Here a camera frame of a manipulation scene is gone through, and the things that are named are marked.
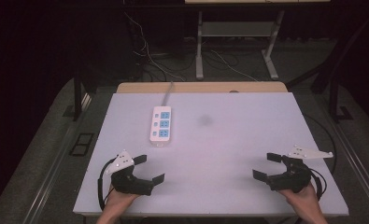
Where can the grey metal stand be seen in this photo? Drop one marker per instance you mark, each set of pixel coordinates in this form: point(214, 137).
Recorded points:
point(235, 29)

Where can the person's right hand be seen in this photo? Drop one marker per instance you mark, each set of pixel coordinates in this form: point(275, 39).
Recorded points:
point(300, 199)

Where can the person's left hand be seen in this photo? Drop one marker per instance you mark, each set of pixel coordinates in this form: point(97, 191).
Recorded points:
point(121, 199)

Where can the metal floor rail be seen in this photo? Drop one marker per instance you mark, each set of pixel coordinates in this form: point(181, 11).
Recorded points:
point(356, 158)
point(53, 161)

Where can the black floor stand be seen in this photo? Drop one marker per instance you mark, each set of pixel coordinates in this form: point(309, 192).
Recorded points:
point(336, 99)
point(78, 93)

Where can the white table board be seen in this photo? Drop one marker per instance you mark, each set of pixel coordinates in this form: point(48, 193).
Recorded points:
point(210, 149)

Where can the white power strip blue sockets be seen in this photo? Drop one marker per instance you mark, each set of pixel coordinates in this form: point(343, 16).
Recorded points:
point(160, 126)

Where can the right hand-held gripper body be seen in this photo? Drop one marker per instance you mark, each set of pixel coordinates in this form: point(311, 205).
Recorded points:
point(292, 177)

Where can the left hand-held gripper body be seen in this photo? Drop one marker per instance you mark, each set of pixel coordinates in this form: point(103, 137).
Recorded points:
point(129, 182)

